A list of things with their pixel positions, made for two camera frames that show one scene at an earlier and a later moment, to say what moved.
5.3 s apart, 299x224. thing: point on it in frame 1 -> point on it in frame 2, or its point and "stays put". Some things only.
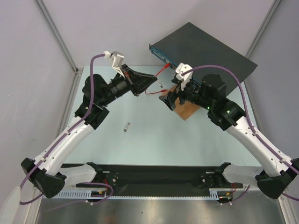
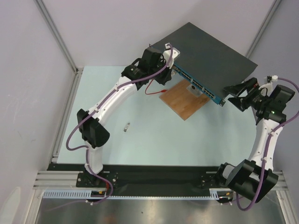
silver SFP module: [126, 127] stays put
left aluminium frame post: [46, 13] stays put
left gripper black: [138, 82] -> [167, 77]
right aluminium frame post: [270, 13] stays put
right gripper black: [178, 96] -> [244, 97]
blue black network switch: [189, 44] stays put
